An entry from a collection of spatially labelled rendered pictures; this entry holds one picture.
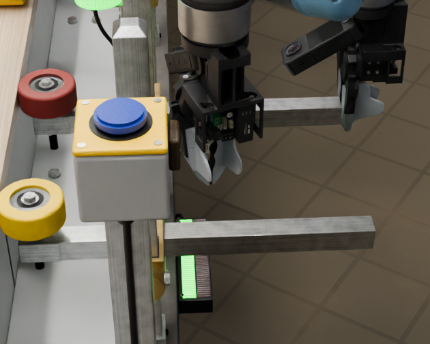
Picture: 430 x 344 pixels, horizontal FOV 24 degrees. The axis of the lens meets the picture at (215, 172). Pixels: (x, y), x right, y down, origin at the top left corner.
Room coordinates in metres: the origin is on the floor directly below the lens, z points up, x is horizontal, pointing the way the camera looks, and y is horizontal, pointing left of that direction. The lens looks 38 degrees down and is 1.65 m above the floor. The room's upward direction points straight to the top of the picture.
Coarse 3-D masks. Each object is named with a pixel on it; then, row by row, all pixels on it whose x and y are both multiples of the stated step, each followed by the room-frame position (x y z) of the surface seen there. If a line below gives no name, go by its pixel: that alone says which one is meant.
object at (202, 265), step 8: (200, 256) 1.03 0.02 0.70; (200, 264) 1.01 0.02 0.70; (208, 264) 1.01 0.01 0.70; (200, 272) 0.99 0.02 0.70; (208, 272) 0.99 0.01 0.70; (200, 280) 0.98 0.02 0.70; (208, 280) 0.98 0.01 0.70; (200, 288) 0.96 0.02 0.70; (208, 288) 0.96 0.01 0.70; (200, 296) 0.95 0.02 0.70; (208, 296) 0.95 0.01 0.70
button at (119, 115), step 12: (96, 108) 0.62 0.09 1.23; (108, 108) 0.62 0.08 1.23; (120, 108) 0.62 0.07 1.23; (132, 108) 0.62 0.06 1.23; (144, 108) 0.62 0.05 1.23; (96, 120) 0.60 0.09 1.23; (108, 120) 0.60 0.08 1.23; (120, 120) 0.60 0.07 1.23; (132, 120) 0.60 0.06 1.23; (144, 120) 0.61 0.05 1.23; (108, 132) 0.60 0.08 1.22; (120, 132) 0.59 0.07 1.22
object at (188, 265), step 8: (184, 256) 1.03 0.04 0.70; (192, 256) 1.03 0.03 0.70; (184, 264) 1.01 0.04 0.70; (192, 264) 1.01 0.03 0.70; (184, 272) 0.99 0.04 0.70; (192, 272) 0.99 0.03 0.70; (184, 280) 0.98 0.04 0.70; (192, 280) 0.98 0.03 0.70; (184, 288) 0.96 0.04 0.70; (192, 288) 0.96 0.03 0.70; (184, 296) 0.95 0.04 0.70; (192, 296) 0.95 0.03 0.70
